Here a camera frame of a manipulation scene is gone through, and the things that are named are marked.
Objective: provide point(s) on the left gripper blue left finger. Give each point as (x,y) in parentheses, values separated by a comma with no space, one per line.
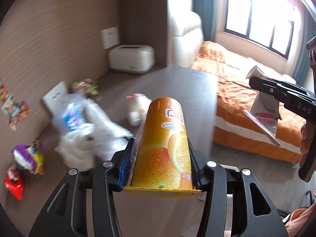
(125,164)

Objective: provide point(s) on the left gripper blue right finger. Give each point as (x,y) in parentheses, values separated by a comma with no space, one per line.
(195,166)

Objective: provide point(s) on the orange juice cup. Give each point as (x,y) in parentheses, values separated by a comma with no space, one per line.
(161,164)

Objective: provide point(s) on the white pink paper carton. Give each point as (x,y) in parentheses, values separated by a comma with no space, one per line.
(264,112)

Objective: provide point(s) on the person's right hand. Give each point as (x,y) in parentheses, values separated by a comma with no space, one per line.
(304,145)

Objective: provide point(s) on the clear plastic bag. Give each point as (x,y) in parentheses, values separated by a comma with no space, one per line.
(87,135)

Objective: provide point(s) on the orange bed cover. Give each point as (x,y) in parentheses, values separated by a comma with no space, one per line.
(233,128)

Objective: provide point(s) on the white crumpled milk bottle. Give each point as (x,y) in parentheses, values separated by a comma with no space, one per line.
(138,105)

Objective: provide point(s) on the purple yellow snack bag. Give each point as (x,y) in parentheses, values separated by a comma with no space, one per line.
(30,158)

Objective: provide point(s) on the green red crumpled wrapper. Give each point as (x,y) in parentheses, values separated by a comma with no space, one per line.
(86,87)

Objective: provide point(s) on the black framed window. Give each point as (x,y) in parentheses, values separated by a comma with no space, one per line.
(268,23)

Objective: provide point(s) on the red snack wrapper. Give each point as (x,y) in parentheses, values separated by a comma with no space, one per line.
(13,183)

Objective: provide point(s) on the white toaster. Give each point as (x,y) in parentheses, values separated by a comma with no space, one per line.
(137,59)

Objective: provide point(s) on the colourful card stickers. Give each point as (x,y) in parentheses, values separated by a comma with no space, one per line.
(15,111)

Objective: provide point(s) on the cream padded headboard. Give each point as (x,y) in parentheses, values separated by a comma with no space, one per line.
(185,38)

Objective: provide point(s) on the grey blue curtain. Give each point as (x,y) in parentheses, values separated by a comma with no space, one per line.
(206,9)

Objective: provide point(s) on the white wall socket lower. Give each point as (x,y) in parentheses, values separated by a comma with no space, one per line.
(52,99)

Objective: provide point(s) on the white wall socket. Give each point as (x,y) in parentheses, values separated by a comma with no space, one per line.
(110,37)
(52,99)

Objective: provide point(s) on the white wall socket upper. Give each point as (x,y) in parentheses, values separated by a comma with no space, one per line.
(110,37)

